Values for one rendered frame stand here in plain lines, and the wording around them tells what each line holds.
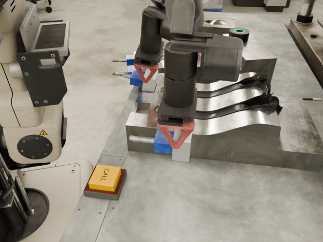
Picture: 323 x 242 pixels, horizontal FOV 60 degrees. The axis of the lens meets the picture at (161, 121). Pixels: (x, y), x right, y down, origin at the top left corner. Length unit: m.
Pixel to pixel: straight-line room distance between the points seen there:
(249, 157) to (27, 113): 0.63
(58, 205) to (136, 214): 0.77
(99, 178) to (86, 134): 1.49
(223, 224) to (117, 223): 0.22
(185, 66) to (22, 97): 0.57
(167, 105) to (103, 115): 1.82
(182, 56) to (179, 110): 0.10
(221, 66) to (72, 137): 1.79
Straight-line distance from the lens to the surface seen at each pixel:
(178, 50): 0.46
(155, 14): 0.72
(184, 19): 0.45
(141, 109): 0.81
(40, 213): 1.39
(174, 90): 0.48
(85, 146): 2.05
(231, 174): 0.73
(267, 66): 1.09
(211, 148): 0.73
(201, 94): 0.86
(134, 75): 0.84
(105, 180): 0.66
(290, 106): 0.92
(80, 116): 2.34
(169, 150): 0.57
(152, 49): 0.75
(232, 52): 0.46
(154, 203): 0.65
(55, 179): 1.48
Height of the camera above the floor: 1.33
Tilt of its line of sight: 37 degrees down
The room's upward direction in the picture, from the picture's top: straight up
